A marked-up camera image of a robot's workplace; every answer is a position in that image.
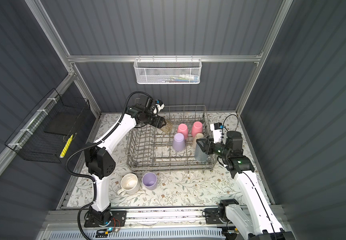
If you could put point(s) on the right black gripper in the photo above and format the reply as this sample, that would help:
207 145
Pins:
209 144

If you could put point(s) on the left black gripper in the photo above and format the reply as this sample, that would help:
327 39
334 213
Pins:
158 123

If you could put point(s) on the beige plastic cup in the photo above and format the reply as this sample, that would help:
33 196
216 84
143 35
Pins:
196 137

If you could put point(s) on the yellow transparent cup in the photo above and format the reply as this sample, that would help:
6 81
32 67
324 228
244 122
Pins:
167 128

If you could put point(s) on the blue transparent cup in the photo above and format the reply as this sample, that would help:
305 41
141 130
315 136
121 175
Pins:
200 154

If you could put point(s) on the pink plastic cup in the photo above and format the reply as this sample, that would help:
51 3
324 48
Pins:
183 129
197 128

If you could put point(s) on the large lilac plastic cup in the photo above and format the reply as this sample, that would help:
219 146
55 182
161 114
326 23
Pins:
178 142

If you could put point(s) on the white ceramic mug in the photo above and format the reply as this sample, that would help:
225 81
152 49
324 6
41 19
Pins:
130 185

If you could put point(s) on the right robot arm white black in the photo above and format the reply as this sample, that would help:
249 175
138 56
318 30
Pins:
261 224

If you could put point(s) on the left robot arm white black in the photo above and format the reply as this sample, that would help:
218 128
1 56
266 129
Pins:
140 108

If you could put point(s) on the floral table mat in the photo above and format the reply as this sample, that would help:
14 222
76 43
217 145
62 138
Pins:
178 188

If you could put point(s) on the items in white basket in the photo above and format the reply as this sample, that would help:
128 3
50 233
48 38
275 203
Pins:
191 79

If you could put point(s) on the small lilac plastic cup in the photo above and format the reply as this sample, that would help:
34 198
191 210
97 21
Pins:
150 181

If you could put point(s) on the white vented front panel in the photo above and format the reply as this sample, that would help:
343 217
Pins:
201 233

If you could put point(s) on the yellow brush in basket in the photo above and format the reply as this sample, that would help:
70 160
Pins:
66 147

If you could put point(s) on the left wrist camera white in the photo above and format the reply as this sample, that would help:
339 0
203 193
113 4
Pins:
159 105

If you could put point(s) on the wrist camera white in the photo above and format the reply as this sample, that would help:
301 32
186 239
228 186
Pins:
217 130
159 105

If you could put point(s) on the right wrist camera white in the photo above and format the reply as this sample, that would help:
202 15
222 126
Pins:
217 130

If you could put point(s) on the grey wire dish rack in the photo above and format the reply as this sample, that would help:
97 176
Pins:
150 149

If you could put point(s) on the white mesh wall basket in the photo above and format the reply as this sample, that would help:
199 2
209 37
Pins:
149 72

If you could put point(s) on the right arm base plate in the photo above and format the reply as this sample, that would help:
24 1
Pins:
212 216

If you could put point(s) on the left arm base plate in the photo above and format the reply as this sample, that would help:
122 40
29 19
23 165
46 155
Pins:
116 218

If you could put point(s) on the black wire wall basket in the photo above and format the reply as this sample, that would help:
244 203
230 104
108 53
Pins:
43 137

